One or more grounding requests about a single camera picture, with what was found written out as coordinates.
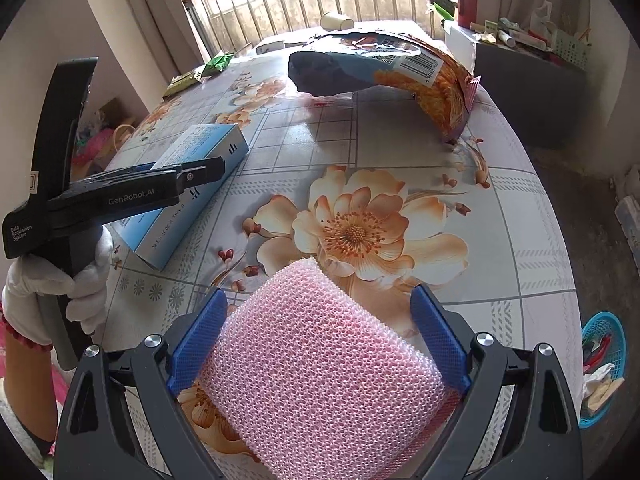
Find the floral plastic tablecloth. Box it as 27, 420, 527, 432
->
0, 20, 586, 480

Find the blue white cardboard box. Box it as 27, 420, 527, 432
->
107, 122, 250, 271

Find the red bottle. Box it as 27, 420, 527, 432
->
457, 0, 478, 30

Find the blue plastic basket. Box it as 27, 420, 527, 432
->
580, 311, 628, 430

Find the large orange snack bag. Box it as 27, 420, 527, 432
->
287, 30, 483, 147

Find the person's left forearm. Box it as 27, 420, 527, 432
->
0, 327, 56, 456

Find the metal window railing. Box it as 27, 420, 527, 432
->
187, 0, 481, 61

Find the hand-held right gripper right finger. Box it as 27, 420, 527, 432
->
410, 282, 586, 480

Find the pink mesh sponge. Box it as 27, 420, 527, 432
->
197, 256, 461, 480

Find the white plastic bag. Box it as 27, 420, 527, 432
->
530, 0, 557, 36

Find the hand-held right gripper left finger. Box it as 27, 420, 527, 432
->
52, 287, 231, 480

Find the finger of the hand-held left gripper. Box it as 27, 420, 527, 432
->
150, 156, 225, 201
82, 161, 161, 183

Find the green snack packet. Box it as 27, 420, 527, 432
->
200, 52, 235, 78
162, 72, 201, 98

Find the cardboard box colourful clutter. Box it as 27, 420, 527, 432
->
72, 97, 136, 181

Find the grey cabinet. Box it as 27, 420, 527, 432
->
442, 20, 588, 150

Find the paper cup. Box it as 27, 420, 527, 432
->
320, 11, 355, 31

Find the green plastic basket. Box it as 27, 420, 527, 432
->
552, 25, 591, 68

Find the person's left hand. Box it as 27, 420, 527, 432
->
1, 227, 116, 346

